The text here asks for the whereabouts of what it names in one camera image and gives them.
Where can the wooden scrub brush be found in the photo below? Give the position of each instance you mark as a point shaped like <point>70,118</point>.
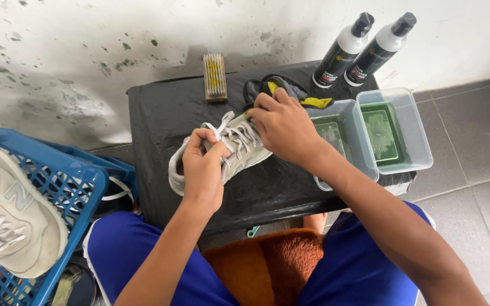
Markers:
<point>215,77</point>

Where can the beige sneaker with grey logo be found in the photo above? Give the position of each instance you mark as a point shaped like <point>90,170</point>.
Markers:
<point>11,212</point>

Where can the person's foot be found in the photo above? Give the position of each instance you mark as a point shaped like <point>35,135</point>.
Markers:
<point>315,222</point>

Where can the teal plastic clip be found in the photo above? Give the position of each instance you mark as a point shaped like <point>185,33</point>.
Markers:
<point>252,231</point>

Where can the person's blue shorts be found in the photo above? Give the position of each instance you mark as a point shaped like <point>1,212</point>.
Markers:
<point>355,272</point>

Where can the grey and yellow cloth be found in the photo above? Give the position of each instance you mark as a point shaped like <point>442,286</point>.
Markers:
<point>300,95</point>

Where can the clear plastic container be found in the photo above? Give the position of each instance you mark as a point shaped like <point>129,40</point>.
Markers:
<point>391,129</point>
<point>338,131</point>

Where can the black shoe with white stripe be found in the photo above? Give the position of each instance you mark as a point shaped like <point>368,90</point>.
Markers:
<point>115,197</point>

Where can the black plastic covered table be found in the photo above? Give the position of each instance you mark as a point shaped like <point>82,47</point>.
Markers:
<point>155,140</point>

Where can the person's left hand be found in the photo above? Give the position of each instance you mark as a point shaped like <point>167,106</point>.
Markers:
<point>202,178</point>

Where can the black and white spray bottle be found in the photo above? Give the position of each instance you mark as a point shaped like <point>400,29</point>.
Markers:
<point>377,51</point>
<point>340,53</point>

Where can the beige sneaker with white laces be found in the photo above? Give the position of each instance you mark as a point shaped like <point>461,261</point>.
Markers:
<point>245,146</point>

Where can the orange furry mat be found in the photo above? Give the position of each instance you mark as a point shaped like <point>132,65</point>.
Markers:
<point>266,267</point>

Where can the person's right hand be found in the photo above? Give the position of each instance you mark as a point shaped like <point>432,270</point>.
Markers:
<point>289,131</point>

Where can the blue plastic basket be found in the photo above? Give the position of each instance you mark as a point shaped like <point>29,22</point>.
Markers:
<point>75,178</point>

